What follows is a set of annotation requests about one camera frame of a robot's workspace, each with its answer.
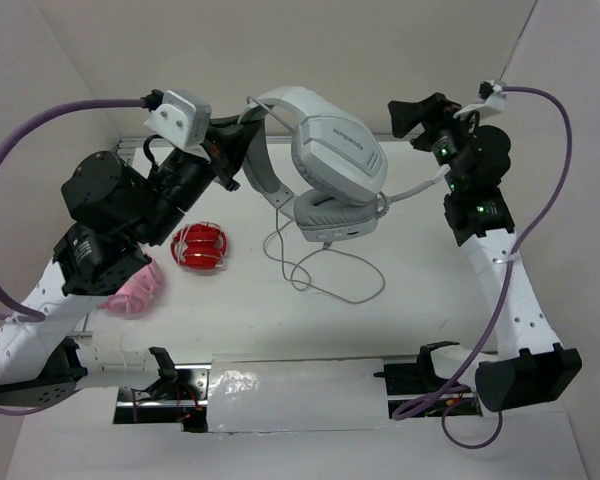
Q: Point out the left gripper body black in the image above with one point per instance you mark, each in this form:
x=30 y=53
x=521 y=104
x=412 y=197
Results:
x=221 y=157

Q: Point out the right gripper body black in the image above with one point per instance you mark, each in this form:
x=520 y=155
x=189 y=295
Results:
x=431 y=128

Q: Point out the white grey headphones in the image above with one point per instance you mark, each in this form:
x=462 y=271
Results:
x=335 y=153

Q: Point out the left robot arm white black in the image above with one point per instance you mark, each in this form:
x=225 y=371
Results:
x=117 y=213

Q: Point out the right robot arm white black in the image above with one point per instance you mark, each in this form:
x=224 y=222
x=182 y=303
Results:
x=519 y=360

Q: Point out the red wrapped headphones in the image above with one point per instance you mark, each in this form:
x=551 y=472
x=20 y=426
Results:
x=200 y=246

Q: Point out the white taped cover sheet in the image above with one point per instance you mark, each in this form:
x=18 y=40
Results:
x=296 y=396

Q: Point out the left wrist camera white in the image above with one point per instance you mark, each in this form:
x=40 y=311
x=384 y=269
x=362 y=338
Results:
x=181 y=118

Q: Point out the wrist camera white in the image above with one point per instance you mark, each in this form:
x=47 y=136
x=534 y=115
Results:
x=491 y=101
x=181 y=118

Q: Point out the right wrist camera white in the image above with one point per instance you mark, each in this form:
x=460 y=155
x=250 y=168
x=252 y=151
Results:
x=491 y=101

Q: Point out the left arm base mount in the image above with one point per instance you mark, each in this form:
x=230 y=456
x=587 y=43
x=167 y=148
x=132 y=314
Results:
x=178 y=396

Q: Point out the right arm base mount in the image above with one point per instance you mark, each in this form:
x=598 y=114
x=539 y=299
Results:
x=415 y=388

